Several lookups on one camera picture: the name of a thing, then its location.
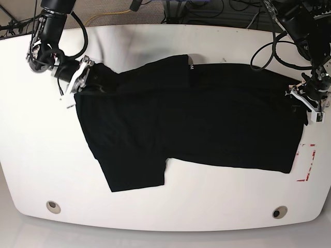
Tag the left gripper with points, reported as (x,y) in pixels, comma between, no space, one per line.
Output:
(313,91)

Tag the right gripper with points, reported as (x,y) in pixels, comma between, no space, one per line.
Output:
(75,73)

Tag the black T-shirt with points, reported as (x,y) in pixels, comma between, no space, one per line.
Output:
(212,114)

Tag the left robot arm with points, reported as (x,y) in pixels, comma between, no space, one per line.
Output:
(312,40)

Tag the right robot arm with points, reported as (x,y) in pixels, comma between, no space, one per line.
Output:
(44,52)

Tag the red tape marker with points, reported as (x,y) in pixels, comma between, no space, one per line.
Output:
(303,162)

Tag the right table grommet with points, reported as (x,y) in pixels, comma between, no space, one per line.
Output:
(279,212)

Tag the table grommet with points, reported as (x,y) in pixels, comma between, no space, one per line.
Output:
(53,207)
(279,212)

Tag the left table grommet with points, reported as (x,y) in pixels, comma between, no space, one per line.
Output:
(53,207)

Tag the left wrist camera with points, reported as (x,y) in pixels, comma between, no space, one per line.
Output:
(317,117)

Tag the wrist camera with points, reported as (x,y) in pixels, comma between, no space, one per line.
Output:
(67,100)
(317,117)

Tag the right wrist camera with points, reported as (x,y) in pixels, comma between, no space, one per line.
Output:
(67,100)

